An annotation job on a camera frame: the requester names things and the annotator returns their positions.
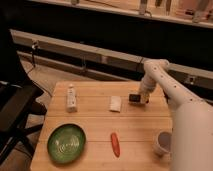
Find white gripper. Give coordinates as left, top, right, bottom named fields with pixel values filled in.
left=138, top=79, right=156, bottom=104

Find black eraser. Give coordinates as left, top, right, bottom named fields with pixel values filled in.
left=129, top=94, right=141, bottom=103

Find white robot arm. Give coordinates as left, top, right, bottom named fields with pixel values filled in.
left=139, top=59, right=213, bottom=171

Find white ceramic cup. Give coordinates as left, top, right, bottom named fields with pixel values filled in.
left=153, top=131, right=172, bottom=157

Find white folded cloth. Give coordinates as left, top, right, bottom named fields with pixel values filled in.
left=110, top=96, right=121, bottom=112

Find orange carrot toy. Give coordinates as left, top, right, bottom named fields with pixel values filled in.
left=111, top=133, right=120, bottom=157

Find green glass plate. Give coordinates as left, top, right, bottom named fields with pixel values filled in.
left=47, top=124, right=86, bottom=164

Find black chair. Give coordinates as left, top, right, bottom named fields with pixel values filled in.
left=0, top=84, right=47, bottom=165

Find grey metal rail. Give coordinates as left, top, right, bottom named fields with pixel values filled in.
left=11, top=30, right=213, bottom=89

